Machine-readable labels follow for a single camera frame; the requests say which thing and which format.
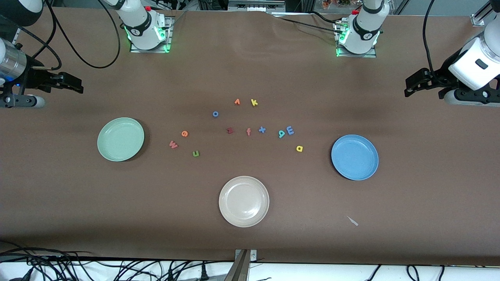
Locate green plate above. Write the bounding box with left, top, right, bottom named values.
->
left=97, top=117, right=145, bottom=162

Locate blue plate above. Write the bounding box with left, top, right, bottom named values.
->
left=331, top=134, right=379, bottom=181

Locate silver metal device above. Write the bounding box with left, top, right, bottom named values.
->
left=228, top=0, right=286, bottom=12

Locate beige plate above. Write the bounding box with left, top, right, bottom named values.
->
left=218, top=176, right=270, bottom=228

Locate aluminium profile bar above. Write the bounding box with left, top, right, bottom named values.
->
left=225, top=249, right=257, bottom=281

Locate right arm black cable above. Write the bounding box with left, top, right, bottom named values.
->
left=23, top=0, right=121, bottom=71

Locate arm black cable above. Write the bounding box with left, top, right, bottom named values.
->
left=422, top=0, right=440, bottom=76
left=23, top=0, right=121, bottom=71

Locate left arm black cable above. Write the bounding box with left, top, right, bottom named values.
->
left=422, top=0, right=440, bottom=76

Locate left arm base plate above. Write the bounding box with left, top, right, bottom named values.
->
left=335, top=20, right=378, bottom=59

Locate aluminium corner bracket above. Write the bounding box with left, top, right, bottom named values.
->
left=471, top=0, right=500, bottom=27

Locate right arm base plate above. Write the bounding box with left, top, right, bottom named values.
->
left=130, top=16, right=173, bottom=53

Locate black cable tangle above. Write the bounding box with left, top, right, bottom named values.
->
left=0, top=241, right=235, bottom=281

